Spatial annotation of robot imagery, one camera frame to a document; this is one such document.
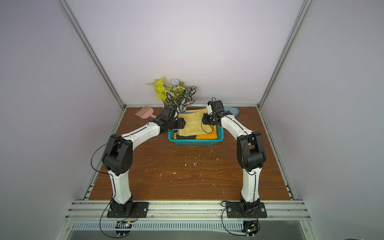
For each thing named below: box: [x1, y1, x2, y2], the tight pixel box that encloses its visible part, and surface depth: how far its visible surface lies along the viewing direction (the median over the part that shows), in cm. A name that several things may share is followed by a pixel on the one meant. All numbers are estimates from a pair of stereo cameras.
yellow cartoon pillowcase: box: [173, 129, 218, 140], surface depth 96 cm
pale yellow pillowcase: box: [178, 108, 213, 137], surface depth 100 cm
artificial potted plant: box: [146, 77, 197, 112], surface depth 95 cm
